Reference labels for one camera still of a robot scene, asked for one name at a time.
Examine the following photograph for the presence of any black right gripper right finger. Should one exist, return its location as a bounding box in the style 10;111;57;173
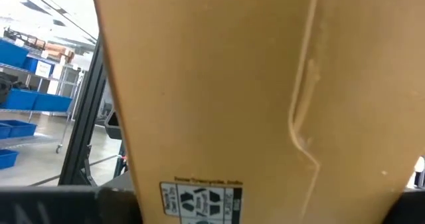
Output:
381;187;425;224

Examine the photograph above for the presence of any metal wire shelf rack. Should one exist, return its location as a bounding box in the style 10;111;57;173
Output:
0;27;84;154

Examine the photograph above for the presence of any black table frame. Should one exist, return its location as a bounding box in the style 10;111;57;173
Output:
58;34;129;187

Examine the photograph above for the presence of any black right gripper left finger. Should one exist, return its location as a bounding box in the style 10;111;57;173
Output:
0;185;143;224

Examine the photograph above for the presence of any blue storage bin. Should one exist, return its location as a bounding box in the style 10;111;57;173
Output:
0;148;20;170
0;119;38;139
32;92;73;113
0;88;39;111
22;56;56;79
0;39;30;68

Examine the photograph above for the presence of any orange cereal box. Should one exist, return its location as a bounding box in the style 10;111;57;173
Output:
90;0;425;224

